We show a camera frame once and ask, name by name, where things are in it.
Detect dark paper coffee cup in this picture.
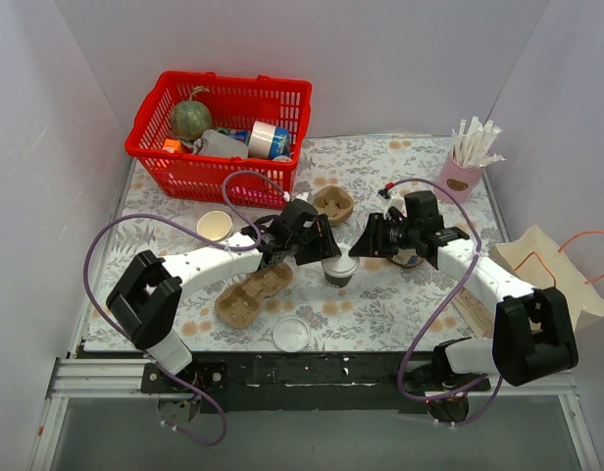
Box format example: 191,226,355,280
324,272,352,288

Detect white plastic coffee lid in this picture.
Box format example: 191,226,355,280
273,316,311,353

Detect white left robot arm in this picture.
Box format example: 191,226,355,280
106,198,341,393

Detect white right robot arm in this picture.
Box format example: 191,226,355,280
349,190,579,391

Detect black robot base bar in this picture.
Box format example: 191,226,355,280
139,350,484,423

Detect floral patterned table mat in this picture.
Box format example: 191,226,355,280
85,137,496,360

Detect brown pulp cup carrier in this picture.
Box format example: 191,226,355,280
312,185,355,227
215,263,293,329

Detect pink straw holder cup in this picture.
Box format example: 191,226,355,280
433,150,484,204

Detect empty dark paper cup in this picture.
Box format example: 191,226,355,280
196,210,233,242

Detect white wrapped straws bundle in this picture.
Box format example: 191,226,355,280
450,116,505,169

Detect blue white can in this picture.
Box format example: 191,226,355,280
248,121,292,160

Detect grey pouch package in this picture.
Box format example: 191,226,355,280
193,129,248,159

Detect orange small carton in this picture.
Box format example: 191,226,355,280
162,138,182,153

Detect red plastic shopping basket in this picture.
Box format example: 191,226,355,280
125,71,313,209

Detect green round melon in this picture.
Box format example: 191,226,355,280
169,85,213,141

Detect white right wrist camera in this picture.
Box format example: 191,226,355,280
377,183,406,221

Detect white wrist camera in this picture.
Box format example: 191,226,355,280
283,192,314,204
377,183,406,221

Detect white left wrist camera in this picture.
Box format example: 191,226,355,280
283,192,314,204

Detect kraft paper bag orange handles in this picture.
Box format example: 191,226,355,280
452,226,604,339

